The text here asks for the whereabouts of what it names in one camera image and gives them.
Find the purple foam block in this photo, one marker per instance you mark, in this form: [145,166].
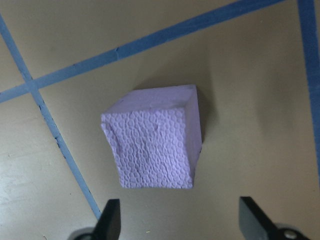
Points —
[150,140]

